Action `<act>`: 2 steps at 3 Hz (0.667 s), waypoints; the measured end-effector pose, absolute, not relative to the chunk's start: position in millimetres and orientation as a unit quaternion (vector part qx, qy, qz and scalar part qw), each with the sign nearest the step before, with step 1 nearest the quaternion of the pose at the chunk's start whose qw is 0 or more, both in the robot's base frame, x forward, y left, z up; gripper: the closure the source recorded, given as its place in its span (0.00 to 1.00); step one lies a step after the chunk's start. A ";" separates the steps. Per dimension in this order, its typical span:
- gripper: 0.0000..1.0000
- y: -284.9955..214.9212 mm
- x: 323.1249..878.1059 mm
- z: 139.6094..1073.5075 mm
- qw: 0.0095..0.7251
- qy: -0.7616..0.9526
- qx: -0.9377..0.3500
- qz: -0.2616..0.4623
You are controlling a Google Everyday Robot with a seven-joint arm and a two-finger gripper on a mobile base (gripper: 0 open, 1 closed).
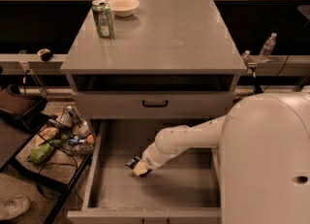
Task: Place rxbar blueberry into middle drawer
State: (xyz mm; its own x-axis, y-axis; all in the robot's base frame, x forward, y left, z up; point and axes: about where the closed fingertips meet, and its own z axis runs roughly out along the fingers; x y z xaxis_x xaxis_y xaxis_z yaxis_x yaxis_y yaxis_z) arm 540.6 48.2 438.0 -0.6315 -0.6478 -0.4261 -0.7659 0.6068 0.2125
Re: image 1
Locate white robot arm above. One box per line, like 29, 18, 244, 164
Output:
134, 92, 310, 224

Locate black and white mouse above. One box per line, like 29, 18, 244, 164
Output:
37, 48, 53, 62

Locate green snack bag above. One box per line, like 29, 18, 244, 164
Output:
27, 135, 68, 165

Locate white bowl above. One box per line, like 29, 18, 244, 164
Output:
108, 0, 140, 17

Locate clear plastic water bottle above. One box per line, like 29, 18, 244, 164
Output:
259, 33, 277, 63

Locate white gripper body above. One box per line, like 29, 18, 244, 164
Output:
142, 146, 161, 170

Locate dark brown chair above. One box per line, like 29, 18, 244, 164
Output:
0, 84, 47, 130

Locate metal can on cart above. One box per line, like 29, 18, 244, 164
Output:
65, 105, 80, 124

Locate open grey bottom drawer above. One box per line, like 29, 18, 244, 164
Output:
68, 119, 221, 224

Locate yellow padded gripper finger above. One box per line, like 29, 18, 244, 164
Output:
133, 160, 148, 176

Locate white sneaker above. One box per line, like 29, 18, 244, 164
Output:
0, 197, 31, 221

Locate dark blue rxbar wrapper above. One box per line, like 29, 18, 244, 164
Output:
126, 157, 152, 177

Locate green soda can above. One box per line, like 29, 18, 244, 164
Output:
92, 0, 114, 38

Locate grey drawer cabinet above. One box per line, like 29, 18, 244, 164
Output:
60, 0, 247, 122

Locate closed grey upper drawer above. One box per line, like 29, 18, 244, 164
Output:
73, 91, 235, 119

